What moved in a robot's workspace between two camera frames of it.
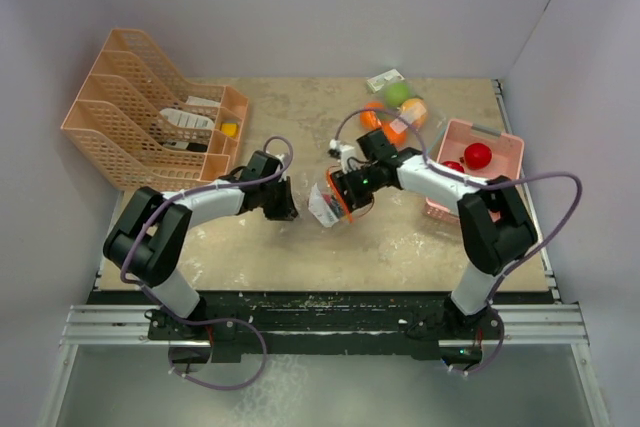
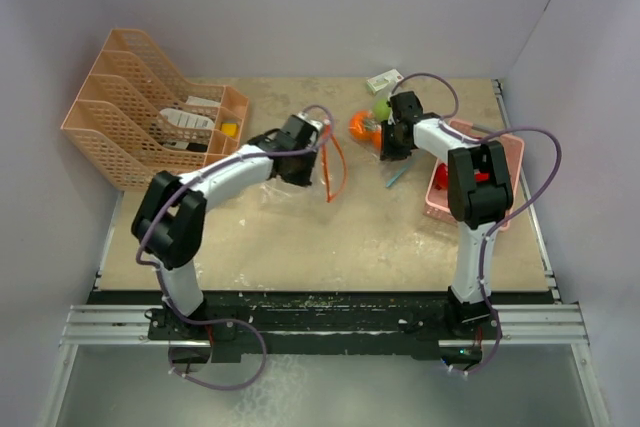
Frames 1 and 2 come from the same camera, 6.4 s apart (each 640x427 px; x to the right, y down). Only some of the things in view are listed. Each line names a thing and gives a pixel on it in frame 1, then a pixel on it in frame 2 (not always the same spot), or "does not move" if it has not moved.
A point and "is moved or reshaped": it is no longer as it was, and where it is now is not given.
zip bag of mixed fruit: x=403 y=115 is moved or reshaped
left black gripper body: x=275 y=200 → x=300 y=170
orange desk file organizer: x=139 y=123 does not move
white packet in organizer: x=186 y=118 does not move
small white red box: x=379 y=81 does not move
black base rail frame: x=235 y=323 does not move
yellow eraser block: x=229 y=129 does not move
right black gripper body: x=361 y=185 → x=391 y=148
